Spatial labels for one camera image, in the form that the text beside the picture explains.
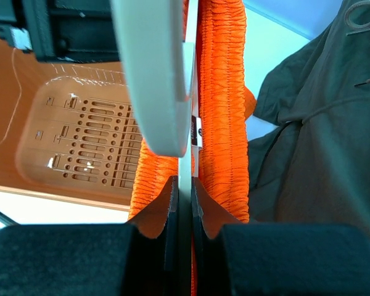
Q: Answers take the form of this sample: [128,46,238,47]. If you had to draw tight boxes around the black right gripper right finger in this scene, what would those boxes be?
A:
[191,179,370,295]

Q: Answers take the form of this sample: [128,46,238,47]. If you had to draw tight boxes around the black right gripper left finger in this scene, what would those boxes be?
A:
[0,176,179,295]

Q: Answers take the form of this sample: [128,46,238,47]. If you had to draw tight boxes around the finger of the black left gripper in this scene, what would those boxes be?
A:
[0,0,120,63]

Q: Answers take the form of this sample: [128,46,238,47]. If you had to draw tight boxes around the beige hanger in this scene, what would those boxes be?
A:
[110,1,199,295]

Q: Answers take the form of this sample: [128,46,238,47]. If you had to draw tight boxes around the bright orange shorts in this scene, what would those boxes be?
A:
[128,0,257,296]

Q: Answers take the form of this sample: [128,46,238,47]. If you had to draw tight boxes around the olive green shorts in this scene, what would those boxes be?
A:
[248,1,370,238]

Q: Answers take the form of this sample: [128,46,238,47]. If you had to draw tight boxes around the orange plastic basket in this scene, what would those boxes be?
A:
[0,39,142,210]

